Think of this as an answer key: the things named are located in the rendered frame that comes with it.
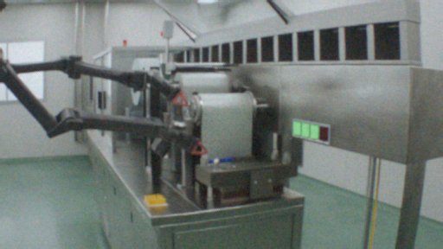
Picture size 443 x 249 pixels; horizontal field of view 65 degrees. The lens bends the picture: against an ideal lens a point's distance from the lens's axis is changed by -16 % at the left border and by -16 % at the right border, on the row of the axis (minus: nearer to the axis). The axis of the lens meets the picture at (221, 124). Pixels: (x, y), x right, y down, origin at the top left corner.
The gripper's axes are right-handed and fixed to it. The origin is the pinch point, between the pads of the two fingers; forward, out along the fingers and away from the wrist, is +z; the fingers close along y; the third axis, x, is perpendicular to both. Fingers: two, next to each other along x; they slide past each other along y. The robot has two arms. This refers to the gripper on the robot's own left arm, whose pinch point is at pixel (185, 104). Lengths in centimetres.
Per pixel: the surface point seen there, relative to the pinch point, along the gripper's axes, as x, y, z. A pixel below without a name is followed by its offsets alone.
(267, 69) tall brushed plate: 34.5, 5.0, 19.9
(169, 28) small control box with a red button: 34, -51, -18
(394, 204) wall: 66, -109, 286
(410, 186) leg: 15, 81, 57
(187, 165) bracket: -20.9, -0.5, 16.8
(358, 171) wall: 84, -174, 271
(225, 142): -3.4, 7.1, 22.0
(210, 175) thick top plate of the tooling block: -19.0, 27.1, 15.4
